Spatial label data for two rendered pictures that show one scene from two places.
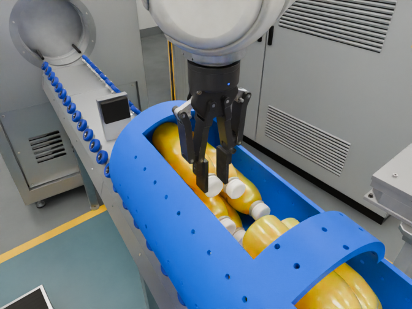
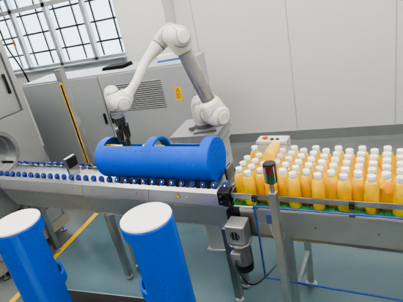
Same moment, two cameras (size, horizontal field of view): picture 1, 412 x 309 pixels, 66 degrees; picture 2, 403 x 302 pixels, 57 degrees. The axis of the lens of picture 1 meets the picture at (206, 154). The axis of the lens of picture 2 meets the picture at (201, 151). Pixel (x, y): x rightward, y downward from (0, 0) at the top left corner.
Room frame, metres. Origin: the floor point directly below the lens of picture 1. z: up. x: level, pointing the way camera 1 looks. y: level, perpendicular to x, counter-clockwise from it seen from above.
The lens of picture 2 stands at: (-1.95, 0.68, 2.05)
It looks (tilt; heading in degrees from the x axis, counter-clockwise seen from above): 23 degrees down; 332
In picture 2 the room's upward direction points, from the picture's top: 12 degrees counter-clockwise
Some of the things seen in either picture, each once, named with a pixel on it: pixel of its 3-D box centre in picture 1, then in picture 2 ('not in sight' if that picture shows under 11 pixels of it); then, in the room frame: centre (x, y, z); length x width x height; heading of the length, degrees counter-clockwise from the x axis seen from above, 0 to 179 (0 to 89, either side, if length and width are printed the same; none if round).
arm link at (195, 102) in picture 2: not in sight; (202, 108); (0.44, -0.65, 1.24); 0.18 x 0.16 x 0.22; 178
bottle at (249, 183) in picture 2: not in sight; (249, 187); (-0.42, -0.37, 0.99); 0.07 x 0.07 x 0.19
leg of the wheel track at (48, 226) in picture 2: not in sight; (47, 224); (1.58, 0.62, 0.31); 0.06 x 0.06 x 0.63; 33
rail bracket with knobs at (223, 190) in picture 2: not in sight; (225, 196); (-0.32, -0.27, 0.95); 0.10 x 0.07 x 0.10; 123
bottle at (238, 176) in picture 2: not in sight; (241, 184); (-0.34, -0.37, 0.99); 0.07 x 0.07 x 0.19
